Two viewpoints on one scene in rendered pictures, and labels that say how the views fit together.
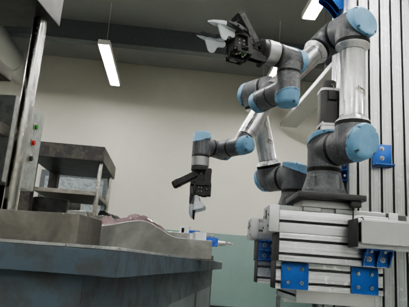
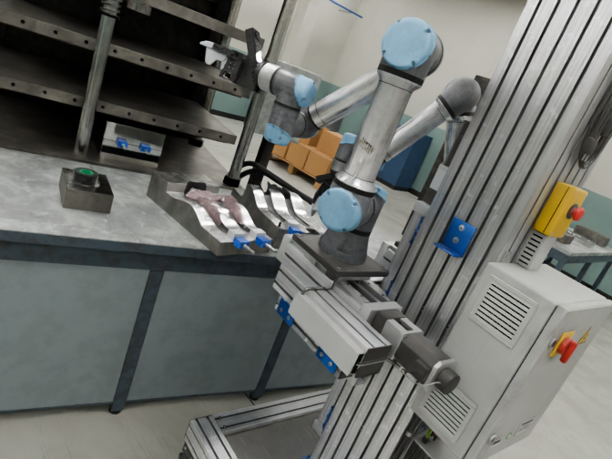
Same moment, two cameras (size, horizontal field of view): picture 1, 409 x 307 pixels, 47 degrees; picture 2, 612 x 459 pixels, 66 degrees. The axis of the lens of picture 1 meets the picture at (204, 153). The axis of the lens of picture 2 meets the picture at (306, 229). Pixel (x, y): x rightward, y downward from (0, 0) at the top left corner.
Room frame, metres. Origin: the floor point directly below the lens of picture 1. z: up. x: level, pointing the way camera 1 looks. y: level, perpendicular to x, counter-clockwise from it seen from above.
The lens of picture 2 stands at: (0.59, -1.31, 1.51)
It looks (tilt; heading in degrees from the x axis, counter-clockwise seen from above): 18 degrees down; 47
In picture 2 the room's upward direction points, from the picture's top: 21 degrees clockwise
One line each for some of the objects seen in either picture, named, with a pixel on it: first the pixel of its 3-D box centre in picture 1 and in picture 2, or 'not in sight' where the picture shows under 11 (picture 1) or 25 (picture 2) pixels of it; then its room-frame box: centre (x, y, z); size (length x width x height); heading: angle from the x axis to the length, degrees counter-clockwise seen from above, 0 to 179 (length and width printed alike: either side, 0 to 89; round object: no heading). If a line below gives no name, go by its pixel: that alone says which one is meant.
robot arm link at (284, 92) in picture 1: (284, 90); (284, 124); (1.38, -0.24, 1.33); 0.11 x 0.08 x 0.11; 26
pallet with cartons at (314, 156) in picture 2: not in sight; (314, 151); (5.23, 4.03, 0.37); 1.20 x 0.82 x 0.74; 102
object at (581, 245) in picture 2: not in sight; (553, 263); (6.26, 0.65, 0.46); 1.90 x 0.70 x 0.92; 4
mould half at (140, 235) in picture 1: (127, 235); (209, 210); (1.52, 0.23, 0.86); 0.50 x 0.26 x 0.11; 100
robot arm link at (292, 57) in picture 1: (289, 59); (293, 88); (1.36, -0.25, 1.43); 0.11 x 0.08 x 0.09; 116
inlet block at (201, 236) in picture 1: (213, 242); (242, 244); (1.52, -0.05, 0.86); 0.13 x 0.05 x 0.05; 100
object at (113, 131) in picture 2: not in sight; (124, 130); (1.44, 1.13, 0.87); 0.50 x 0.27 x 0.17; 83
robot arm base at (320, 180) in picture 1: (323, 183); (347, 237); (1.60, -0.42, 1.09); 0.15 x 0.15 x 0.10
